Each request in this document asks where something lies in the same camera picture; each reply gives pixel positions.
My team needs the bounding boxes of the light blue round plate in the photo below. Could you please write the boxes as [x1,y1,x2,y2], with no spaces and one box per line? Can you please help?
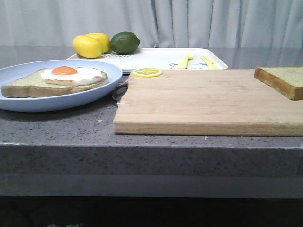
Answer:
[0,59,123,112]

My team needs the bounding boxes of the bread slice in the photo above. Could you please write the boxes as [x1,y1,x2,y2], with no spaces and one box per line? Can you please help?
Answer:
[254,67,303,100]
[1,67,108,98]

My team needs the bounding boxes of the white bear tray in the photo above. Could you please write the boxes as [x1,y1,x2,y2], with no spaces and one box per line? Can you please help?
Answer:
[66,47,229,70]

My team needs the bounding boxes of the wooden cutting board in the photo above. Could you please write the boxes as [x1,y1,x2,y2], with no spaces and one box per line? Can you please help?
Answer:
[113,69,303,136]

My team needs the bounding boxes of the yellow lemon slice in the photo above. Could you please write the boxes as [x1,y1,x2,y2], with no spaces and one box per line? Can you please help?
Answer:
[133,68,162,78]

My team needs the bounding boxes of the green lime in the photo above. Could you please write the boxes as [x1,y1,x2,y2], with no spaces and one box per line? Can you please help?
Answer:
[110,31,140,54]

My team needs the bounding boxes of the fried egg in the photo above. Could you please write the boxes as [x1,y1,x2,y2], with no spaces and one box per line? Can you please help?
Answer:
[41,66,107,86]

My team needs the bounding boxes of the rear yellow lemon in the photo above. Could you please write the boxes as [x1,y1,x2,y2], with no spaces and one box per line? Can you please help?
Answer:
[85,33,110,53]

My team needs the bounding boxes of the front yellow lemon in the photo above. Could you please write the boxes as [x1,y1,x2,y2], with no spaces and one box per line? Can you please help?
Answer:
[72,35,103,59]

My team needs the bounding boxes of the white curtain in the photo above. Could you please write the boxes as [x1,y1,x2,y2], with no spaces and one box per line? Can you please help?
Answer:
[0,0,303,48]

